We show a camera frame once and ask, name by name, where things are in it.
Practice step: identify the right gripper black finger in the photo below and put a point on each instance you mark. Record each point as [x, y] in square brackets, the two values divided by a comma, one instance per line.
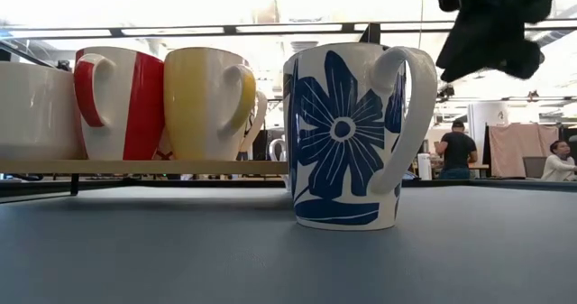
[469, 51]

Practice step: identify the blue flower pattern mug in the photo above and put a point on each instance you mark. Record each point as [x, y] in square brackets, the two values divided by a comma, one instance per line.
[338, 159]

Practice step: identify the yellow and white mug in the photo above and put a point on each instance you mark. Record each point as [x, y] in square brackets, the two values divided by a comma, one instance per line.
[198, 114]

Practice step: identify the red lattice pattern mug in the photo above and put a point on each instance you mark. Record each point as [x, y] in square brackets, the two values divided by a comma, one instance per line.
[164, 153]

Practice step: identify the red and white mug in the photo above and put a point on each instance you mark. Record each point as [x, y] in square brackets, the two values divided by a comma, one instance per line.
[144, 114]

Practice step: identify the large white mug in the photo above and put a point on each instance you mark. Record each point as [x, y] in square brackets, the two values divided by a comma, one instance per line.
[36, 114]

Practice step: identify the white column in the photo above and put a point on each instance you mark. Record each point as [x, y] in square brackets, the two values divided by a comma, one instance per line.
[487, 119]

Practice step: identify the person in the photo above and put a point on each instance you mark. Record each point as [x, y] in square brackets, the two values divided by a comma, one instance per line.
[457, 148]
[559, 166]

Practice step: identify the beige cloth panel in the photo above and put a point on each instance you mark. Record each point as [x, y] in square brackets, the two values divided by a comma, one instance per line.
[514, 146]

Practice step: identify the white cylinder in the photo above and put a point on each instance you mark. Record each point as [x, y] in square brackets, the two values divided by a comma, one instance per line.
[424, 166]

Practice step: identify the grey chair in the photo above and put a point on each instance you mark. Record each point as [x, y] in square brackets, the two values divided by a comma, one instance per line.
[535, 168]

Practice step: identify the black table edge rail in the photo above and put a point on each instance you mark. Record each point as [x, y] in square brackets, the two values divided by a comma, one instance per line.
[180, 183]

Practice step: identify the wooden shelf with black frame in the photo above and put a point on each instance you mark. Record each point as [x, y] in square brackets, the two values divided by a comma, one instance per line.
[135, 167]

